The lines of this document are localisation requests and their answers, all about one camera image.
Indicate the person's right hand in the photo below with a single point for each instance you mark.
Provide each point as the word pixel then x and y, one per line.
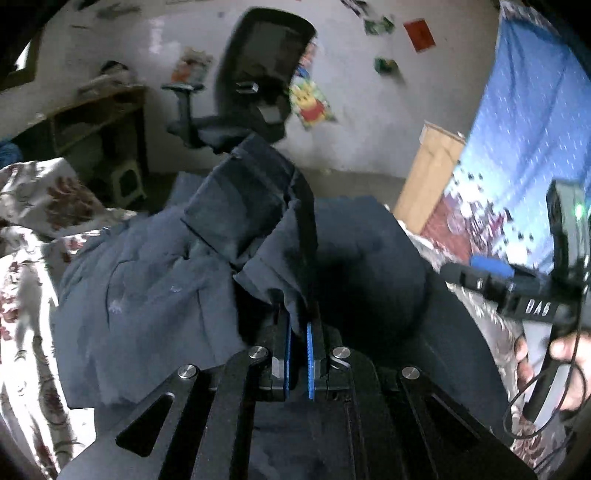
pixel 575 369

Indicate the wooden desk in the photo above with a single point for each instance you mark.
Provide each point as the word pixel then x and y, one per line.
pixel 92 108

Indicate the cartoon figure wall poster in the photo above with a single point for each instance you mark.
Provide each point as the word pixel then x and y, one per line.
pixel 191 64

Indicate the light wooden board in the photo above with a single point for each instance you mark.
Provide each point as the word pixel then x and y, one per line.
pixel 429 175

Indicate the wooden framed window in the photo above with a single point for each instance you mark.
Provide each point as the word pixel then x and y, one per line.
pixel 25 60

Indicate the dark blue large garment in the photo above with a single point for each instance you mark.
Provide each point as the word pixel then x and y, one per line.
pixel 161 277

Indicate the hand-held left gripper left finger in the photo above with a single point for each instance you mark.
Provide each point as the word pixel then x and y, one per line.
pixel 287 357

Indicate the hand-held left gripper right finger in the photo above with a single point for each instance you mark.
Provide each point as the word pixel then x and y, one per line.
pixel 310 360

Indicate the black office chair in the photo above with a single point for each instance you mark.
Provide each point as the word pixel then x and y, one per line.
pixel 272 41

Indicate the cartoon bear wall poster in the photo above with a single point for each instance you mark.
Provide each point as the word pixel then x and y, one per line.
pixel 311 106

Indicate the green wall sticker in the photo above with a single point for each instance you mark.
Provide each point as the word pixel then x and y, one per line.
pixel 387 66

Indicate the pale plastic stool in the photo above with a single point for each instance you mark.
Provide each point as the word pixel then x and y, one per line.
pixel 127 177

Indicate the floral patterned bed blanket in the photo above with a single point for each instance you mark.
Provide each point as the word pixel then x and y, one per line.
pixel 27 286

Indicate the blue cloth bundle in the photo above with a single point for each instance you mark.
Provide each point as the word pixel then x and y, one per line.
pixel 8 153

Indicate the white bags on desk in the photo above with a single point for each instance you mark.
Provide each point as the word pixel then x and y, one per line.
pixel 113 76

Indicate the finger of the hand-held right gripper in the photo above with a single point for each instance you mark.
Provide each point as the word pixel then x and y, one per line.
pixel 480 277

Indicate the red paper wall sheet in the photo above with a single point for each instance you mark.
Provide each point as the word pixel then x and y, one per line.
pixel 420 34

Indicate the torn picture wall sticker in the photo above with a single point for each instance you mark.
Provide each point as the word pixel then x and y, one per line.
pixel 378 25

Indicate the blue printed wall cloth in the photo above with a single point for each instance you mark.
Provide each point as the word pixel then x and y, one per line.
pixel 517 115

